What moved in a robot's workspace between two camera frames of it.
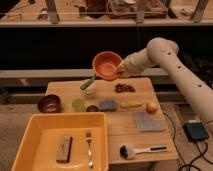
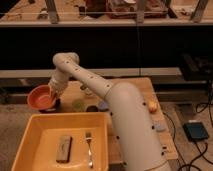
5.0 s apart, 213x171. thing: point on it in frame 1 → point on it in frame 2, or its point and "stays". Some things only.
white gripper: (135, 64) → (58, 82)
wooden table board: (138, 125) stays
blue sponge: (107, 105) stays
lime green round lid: (78, 105) stays
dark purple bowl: (49, 103) stays
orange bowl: (105, 65) → (41, 97)
